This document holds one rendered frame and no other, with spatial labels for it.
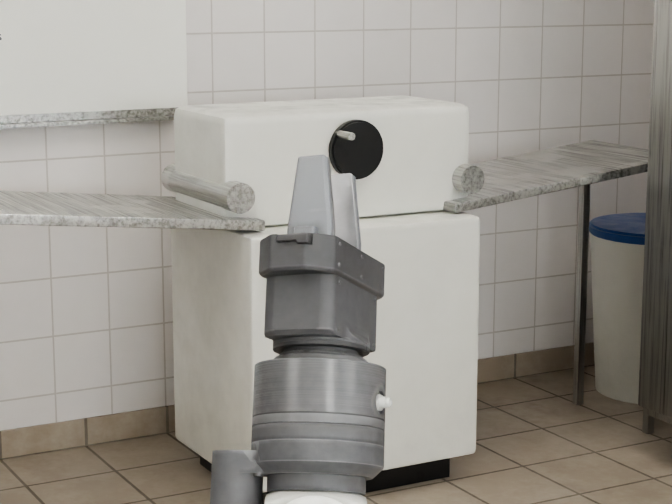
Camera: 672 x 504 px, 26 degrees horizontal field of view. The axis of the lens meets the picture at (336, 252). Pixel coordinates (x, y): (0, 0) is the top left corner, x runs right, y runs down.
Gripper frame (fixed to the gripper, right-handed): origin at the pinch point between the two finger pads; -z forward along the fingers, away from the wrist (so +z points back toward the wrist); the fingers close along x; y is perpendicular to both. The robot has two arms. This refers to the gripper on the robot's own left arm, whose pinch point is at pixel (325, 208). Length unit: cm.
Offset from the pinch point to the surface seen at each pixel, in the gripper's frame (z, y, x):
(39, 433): -22, 245, -329
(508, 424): -34, 108, -421
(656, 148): -115, 42, -363
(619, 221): -116, 74, -456
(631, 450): -23, 61, -411
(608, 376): -56, 80, -463
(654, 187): -103, 44, -368
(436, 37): -176, 129, -396
